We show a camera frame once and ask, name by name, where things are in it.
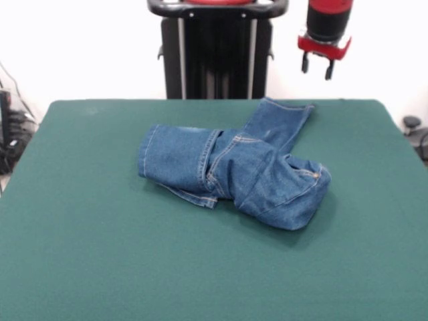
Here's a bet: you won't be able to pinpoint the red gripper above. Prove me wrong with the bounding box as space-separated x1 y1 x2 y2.
297 33 352 80

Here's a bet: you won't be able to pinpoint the black equipment box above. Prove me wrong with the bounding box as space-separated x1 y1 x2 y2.
0 89 11 148

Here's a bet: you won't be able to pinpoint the blue denim jeans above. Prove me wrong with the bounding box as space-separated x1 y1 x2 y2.
137 96 332 231

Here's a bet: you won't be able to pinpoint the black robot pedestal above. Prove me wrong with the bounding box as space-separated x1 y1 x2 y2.
146 0 288 100

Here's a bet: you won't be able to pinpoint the black cable bundle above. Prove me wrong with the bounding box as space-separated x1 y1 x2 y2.
0 110 37 175

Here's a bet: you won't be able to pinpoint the dark green table cloth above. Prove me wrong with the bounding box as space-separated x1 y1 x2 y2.
0 98 428 321

